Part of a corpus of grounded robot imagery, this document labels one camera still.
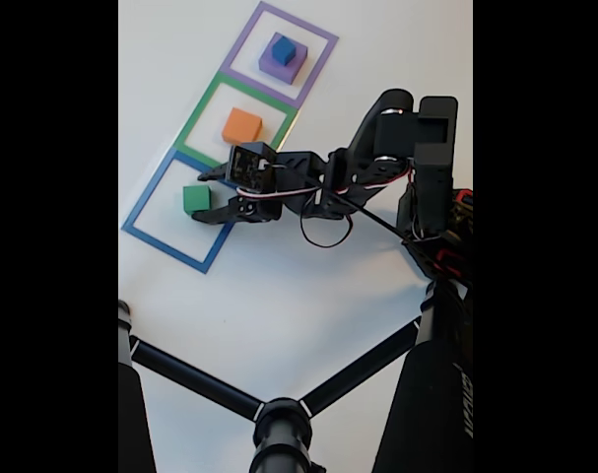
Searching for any purple square frame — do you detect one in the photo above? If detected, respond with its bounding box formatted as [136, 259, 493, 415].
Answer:
[219, 0, 340, 110]

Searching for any red black table clamp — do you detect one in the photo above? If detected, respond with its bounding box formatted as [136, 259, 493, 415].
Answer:
[433, 248, 470, 278]

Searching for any black camera tripod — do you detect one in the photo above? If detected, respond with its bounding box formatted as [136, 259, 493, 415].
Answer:
[118, 278, 474, 473]

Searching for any blue square frame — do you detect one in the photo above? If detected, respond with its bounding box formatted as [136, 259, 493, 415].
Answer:
[120, 149, 240, 276]

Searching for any black cable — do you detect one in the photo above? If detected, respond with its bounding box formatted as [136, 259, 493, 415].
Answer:
[299, 186, 413, 249]

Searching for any small blue cube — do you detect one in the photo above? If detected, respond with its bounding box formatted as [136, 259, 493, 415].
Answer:
[271, 37, 298, 67]

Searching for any green cube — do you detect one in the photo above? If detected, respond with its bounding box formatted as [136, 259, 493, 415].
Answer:
[182, 184, 213, 217]

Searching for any orange block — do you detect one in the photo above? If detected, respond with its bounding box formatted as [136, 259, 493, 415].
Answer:
[221, 106, 264, 152]

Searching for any purple block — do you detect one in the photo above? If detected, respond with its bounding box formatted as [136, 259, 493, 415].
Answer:
[257, 32, 309, 86]

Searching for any green square frame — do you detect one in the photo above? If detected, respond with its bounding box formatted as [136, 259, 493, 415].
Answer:
[172, 70, 299, 171]

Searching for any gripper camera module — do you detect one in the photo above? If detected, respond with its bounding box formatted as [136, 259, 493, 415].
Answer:
[228, 141, 280, 194]

